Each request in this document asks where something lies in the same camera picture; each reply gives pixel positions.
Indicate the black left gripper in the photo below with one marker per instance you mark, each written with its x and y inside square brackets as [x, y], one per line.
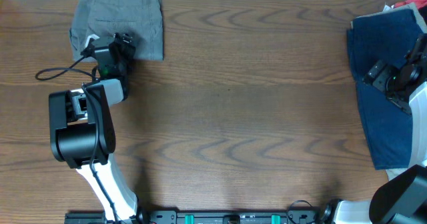
[123, 44]

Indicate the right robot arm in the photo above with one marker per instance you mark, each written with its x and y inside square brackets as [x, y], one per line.
[402, 200]

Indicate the white garment tag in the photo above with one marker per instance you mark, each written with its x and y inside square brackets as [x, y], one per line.
[387, 8]

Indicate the red garment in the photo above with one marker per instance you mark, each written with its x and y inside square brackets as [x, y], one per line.
[418, 3]

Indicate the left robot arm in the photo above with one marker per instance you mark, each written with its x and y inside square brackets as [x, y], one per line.
[82, 133]

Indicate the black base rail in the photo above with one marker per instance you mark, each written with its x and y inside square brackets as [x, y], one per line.
[297, 216]

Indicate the navy blue shorts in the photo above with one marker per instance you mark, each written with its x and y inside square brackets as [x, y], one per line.
[380, 117]

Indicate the grey shorts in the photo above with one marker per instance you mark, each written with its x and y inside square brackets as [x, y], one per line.
[142, 19]

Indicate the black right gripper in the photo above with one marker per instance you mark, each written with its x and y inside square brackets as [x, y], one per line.
[417, 51]

